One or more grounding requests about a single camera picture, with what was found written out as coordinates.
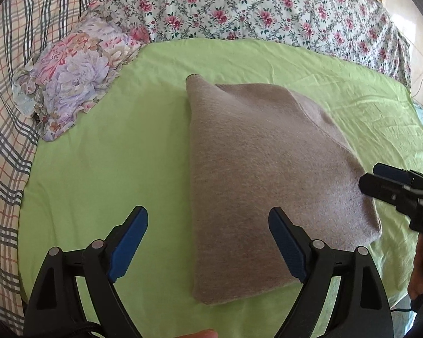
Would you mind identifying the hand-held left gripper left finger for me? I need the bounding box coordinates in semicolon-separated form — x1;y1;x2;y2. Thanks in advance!
23;206;149;338

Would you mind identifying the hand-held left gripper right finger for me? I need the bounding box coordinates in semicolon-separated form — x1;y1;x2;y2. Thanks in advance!
268;206;395;338

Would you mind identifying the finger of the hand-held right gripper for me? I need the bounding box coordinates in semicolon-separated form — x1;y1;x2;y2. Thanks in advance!
373;163;415;186
359;172;415;207

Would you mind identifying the beige knit sweater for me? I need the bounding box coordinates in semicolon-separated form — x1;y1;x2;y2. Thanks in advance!
185;74;383;306

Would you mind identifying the person's right hand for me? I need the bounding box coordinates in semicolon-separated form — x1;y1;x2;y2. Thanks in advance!
408;234;423;300

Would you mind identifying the person's left hand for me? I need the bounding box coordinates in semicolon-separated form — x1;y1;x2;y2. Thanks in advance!
178;329;219;338

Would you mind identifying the green bed sheet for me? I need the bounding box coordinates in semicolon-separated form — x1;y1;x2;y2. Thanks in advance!
17;39;423;338

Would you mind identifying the plaid checked blanket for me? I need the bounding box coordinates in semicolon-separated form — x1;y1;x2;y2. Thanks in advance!
0;0;114;335

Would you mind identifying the purple floral ruffled pillow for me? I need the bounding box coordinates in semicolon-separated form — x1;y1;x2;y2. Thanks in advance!
12;16;151;142

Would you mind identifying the floral rose blanket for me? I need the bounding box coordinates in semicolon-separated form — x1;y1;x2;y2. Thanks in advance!
88;0;411;89

